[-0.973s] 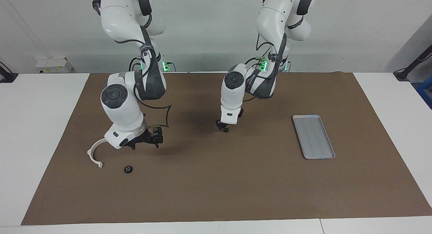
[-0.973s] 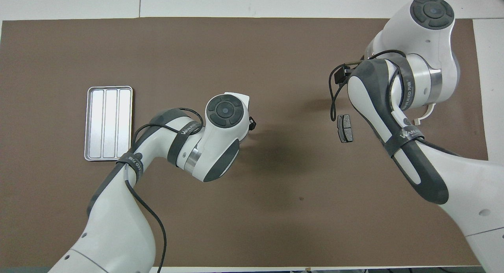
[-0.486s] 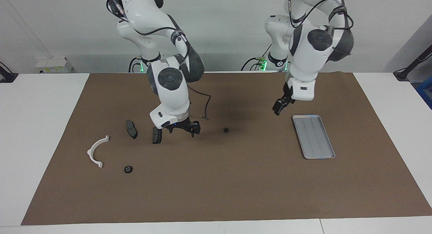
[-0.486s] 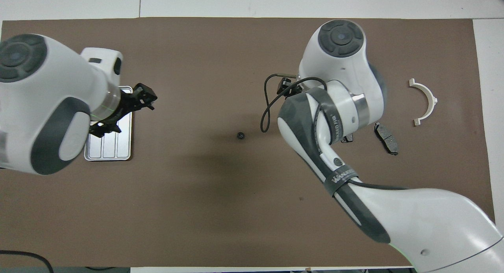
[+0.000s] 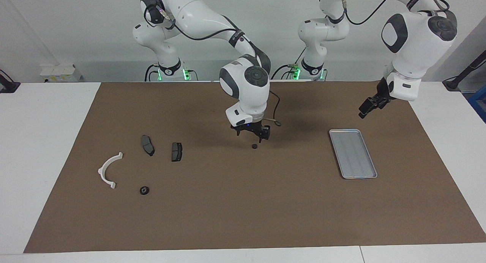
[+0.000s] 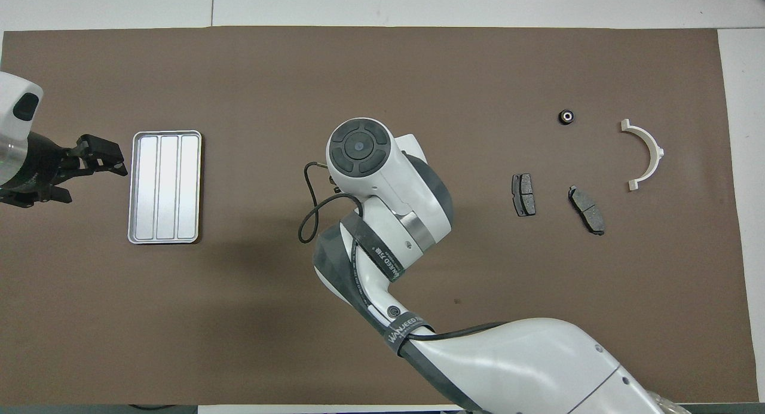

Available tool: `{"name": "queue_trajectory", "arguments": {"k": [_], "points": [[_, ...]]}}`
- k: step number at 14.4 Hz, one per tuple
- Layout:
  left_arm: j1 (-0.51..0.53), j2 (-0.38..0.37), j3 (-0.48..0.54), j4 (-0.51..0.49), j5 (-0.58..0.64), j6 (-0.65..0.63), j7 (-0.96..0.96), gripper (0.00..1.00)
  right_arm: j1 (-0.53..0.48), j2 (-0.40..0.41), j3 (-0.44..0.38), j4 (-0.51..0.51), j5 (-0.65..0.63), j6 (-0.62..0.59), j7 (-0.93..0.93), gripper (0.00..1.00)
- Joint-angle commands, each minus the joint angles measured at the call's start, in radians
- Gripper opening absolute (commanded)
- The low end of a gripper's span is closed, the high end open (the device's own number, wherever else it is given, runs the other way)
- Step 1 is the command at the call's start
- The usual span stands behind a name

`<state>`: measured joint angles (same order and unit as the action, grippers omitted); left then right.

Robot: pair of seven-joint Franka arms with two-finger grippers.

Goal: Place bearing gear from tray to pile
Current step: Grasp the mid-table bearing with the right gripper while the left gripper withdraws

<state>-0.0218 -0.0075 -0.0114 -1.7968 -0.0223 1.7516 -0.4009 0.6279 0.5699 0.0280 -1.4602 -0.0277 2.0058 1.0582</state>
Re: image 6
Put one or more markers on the silver metal tray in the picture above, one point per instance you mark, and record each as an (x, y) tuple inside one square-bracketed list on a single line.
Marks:
[(164, 187)]

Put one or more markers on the white curved plastic bracket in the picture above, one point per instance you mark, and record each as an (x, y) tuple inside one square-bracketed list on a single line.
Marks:
[(651, 148)]

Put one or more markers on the brown table mat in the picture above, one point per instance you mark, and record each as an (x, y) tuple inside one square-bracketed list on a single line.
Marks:
[(239, 318)]

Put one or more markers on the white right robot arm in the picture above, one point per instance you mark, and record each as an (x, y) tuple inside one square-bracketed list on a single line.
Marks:
[(526, 360)]

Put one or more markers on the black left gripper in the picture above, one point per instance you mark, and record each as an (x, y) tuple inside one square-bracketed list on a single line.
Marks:
[(42, 163)]

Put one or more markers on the black bearing gear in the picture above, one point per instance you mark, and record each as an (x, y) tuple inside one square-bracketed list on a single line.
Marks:
[(566, 116)]

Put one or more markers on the dark grey brake pad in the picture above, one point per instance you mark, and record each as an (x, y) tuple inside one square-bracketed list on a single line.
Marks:
[(523, 194), (587, 209)]

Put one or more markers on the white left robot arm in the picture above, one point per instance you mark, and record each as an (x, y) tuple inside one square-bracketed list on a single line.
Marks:
[(18, 103)]

